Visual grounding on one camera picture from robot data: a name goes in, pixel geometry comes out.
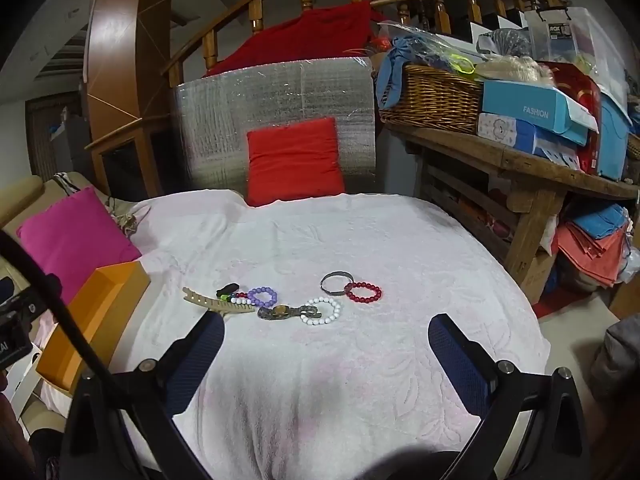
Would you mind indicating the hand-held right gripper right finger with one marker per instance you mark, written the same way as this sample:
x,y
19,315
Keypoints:
x,y
455,360

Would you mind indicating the red blanket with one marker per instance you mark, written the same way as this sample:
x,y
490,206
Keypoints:
x,y
310,35

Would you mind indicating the red cushion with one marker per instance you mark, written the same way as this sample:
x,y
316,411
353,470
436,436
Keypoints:
x,y
295,160

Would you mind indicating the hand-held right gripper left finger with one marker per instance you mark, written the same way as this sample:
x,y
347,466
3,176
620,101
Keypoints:
x,y
200,355

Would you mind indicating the grey fabric seat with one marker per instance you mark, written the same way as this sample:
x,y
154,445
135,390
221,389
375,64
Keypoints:
x,y
620,355

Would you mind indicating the orange cardboard box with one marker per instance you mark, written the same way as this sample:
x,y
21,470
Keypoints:
x,y
100,305

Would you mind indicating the air conditioner vent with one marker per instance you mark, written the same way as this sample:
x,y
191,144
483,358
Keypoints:
x,y
60,62

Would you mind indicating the wooden cabinet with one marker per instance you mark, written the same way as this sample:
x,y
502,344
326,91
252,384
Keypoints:
x,y
125,60

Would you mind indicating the stack of orange cloths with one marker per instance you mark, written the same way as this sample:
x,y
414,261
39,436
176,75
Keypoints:
x,y
590,255

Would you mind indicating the clear labelled plastic bag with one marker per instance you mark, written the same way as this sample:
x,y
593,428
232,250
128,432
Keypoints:
x,y
575,35

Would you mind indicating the beige comb hair clip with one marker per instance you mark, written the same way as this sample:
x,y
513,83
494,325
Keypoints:
x,y
215,302

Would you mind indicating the silver metal bangle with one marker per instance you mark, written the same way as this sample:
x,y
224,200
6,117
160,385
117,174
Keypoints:
x,y
337,273

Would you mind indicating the blue cloth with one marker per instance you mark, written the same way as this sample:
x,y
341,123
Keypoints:
x,y
400,60

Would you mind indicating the tall blue box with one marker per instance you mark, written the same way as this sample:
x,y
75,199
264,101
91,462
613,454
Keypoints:
x,y
612,140

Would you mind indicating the wooden stair railing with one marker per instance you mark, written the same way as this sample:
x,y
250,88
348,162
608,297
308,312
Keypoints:
x,y
256,12

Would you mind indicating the pale pink towel blanket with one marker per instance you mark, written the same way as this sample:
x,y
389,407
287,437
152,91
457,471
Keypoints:
x,y
350,240

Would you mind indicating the brown wooden door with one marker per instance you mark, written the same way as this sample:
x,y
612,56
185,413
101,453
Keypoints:
x,y
45,150

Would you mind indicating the red patterned bag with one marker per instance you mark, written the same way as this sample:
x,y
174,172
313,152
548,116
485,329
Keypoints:
x,y
580,90

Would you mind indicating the silver foil mat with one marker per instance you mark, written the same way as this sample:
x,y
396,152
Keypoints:
x,y
225,110

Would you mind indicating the beige sofa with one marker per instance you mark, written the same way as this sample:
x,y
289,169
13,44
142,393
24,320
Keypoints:
x,y
22,200

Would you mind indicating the striped cloth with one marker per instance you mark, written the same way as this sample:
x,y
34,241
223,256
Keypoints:
x,y
65,181

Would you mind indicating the pink cushion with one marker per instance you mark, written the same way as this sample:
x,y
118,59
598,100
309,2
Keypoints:
x,y
75,240

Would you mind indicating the blue shoe box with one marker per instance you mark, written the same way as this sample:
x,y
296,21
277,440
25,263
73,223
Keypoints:
x,y
525,107

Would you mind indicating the stack of blue cloths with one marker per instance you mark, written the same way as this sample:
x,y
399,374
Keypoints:
x,y
600,220

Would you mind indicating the beige fluffy bundle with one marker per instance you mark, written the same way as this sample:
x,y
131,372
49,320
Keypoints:
x,y
510,67

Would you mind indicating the white blue patterned box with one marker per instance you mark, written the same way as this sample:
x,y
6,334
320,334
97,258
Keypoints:
x,y
502,132

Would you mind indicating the beige patterned cloth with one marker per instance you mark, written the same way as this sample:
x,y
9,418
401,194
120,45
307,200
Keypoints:
x,y
125,215

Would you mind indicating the wicker basket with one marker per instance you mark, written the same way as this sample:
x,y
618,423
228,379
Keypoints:
x,y
430,100

